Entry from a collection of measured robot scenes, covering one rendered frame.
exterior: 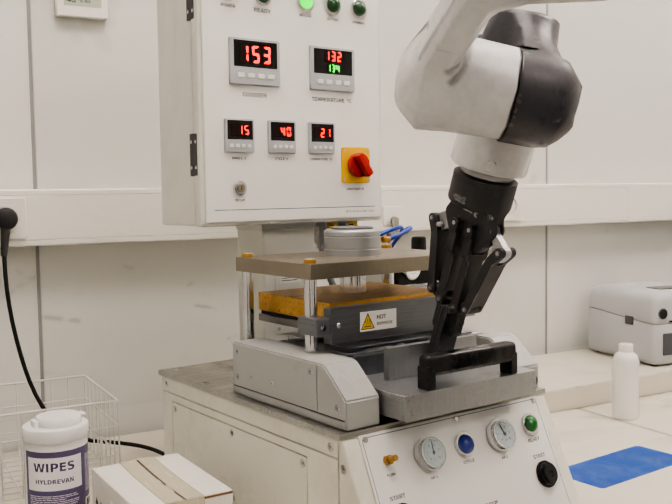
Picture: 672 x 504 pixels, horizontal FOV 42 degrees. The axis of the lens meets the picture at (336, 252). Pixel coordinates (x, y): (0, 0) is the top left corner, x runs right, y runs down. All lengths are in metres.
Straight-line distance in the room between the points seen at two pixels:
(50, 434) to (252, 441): 0.27
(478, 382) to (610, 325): 1.14
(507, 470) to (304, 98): 0.61
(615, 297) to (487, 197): 1.20
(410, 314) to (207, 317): 0.67
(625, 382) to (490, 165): 0.89
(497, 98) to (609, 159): 1.49
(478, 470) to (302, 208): 0.47
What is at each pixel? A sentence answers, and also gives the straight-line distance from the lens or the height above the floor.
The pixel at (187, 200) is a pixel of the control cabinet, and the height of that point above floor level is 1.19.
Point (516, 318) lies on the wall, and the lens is 2.14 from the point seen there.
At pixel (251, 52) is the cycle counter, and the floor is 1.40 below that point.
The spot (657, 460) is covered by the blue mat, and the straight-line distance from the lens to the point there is 1.55.
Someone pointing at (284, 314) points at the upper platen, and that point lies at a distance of 1.17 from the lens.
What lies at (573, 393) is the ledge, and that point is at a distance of 1.84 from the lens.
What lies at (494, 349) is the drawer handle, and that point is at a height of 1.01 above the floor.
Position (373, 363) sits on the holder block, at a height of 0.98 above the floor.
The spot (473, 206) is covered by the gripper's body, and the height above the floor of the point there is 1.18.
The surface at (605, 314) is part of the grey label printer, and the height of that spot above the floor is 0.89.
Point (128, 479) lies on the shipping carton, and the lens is 1.16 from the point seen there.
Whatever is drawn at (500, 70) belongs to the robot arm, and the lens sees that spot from 0.86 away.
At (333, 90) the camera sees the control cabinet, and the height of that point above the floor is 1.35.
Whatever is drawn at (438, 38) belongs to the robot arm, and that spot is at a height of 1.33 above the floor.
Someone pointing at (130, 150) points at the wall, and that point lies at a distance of 1.67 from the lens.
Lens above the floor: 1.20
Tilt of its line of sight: 4 degrees down
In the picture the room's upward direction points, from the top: 1 degrees counter-clockwise
